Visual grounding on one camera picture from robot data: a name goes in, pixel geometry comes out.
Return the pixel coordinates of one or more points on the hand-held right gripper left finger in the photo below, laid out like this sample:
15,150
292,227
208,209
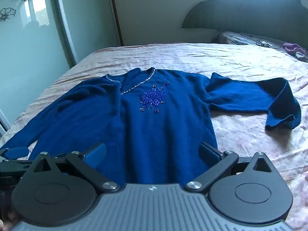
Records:
95,154

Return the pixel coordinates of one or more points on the purple cloth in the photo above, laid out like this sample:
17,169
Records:
294,48

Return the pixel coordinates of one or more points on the blue beaded sweater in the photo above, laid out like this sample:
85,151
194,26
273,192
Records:
149,134

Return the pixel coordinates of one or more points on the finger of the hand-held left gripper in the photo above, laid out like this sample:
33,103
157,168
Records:
15,152

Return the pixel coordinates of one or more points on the floral glass wardrobe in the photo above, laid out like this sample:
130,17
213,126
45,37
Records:
36,53

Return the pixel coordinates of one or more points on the dark curved headboard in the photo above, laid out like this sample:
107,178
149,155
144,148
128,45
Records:
240,9

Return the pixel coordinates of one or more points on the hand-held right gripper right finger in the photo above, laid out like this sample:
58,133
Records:
207,153

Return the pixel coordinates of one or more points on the bed with pink sheet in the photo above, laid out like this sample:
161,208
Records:
192,57

